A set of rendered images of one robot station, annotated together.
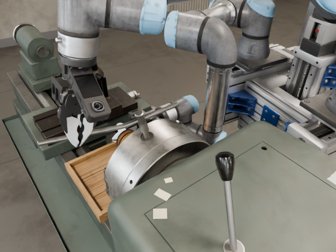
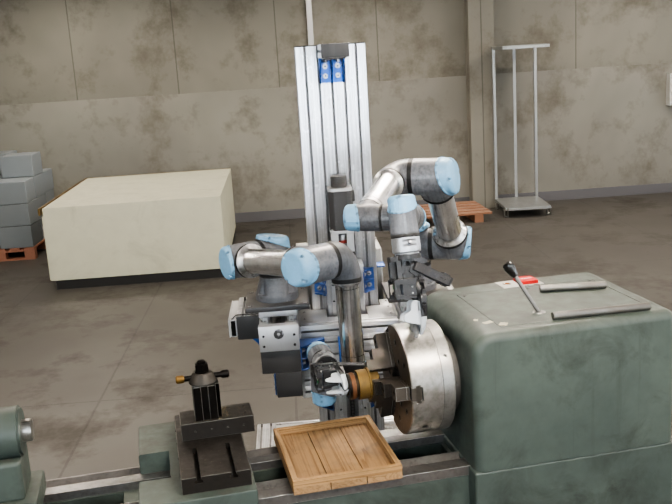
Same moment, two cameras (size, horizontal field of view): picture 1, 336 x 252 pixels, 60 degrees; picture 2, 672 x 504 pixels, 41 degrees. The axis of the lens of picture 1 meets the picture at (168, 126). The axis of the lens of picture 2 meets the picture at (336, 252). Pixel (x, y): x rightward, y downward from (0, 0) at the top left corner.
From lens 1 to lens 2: 2.34 m
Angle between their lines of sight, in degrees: 62
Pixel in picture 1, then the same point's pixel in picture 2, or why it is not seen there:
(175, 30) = (317, 261)
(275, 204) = (515, 300)
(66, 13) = (414, 221)
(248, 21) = not seen: hidden behind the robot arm
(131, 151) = (419, 341)
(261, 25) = not seen: hidden behind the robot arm
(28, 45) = (14, 424)
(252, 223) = (524, 307)
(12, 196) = not seen: outside the picture
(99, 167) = (317, 466)
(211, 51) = (350, 268)
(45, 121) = (208, 468)
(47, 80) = (38, 488)
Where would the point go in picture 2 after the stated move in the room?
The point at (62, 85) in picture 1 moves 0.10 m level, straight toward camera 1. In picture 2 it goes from (414, 277) to (453, 275)
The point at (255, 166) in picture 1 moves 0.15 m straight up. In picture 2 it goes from (480, 300) to (478, 251)
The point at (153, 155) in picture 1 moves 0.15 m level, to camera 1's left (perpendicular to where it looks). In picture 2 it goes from (435, 331) to (418, 348)
